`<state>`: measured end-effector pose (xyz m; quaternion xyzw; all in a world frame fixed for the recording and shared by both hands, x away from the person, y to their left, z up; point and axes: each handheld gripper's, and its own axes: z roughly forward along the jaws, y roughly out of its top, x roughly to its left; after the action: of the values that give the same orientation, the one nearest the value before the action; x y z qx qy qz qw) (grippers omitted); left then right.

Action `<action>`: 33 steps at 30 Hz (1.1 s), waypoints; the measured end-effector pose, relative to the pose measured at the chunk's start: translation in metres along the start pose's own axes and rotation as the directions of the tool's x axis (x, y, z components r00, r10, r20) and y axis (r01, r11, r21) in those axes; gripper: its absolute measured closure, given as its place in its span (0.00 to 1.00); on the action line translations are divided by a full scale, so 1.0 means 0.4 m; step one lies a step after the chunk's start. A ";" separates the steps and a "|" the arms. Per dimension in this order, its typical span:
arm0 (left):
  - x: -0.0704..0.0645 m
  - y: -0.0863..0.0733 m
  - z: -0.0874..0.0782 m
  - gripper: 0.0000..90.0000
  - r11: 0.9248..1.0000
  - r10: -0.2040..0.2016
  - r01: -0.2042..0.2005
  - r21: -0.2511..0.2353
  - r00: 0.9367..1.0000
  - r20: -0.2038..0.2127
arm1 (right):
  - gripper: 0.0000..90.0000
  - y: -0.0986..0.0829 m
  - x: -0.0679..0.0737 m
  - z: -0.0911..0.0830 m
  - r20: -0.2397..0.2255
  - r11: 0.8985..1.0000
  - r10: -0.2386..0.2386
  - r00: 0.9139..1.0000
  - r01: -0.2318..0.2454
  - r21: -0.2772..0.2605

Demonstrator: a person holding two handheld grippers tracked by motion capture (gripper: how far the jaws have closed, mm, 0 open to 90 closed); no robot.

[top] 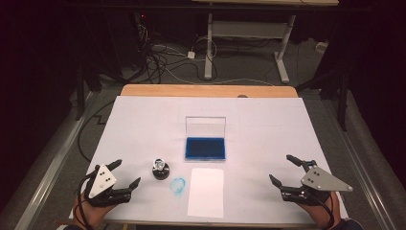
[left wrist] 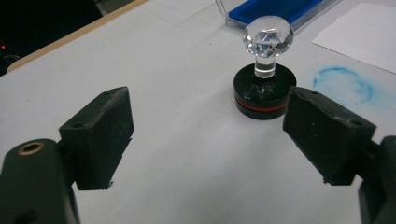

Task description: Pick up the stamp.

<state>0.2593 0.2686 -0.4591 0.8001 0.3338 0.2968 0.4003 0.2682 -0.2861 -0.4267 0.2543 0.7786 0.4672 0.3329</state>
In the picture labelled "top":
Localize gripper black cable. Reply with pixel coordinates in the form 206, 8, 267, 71
76, 169, 99, 230
304, 190, 336, 230

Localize white power strip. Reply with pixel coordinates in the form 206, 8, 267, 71
314, 41, 329, 55

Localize black metal stand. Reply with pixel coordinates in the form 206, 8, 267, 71
75, 60, 123, 122

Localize black round stamp cap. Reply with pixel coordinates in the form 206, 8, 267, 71
151, 162, 170, 181

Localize person's left hand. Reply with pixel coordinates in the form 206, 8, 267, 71
72, 195, 118, 228

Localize white paper sheet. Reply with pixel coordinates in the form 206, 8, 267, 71
187, 168, 225, 219

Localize tangle of floor cables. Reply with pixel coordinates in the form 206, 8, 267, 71
137, 23, 221, 85

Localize white floor cable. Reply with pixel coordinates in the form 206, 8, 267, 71
164, 65, 276, 87

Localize person's right hand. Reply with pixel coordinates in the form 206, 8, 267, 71
300, 191, 341, 228

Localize blue ink pad box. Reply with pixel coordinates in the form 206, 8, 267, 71
184, 116, 228, 162

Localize aluminium floor rail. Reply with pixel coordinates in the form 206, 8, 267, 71
319, 95, 400, 230
13, 90, 97, 230

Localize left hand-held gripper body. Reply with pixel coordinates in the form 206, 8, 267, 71
83, 164, 132, 208

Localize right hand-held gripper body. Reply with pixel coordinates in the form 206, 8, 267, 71
281, 160, 353, 205

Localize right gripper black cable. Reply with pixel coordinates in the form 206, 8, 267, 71
304, 190, 336, 230

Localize black floor cable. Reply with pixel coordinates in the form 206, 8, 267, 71
77, 100, 116, 162

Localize white table cover sheet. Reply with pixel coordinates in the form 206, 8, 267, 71
68, 95, 349, 224

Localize white metal desk frame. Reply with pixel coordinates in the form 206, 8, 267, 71
191, 0, 340, 84

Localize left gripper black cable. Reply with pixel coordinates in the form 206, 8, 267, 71
76, 169, 99, 230

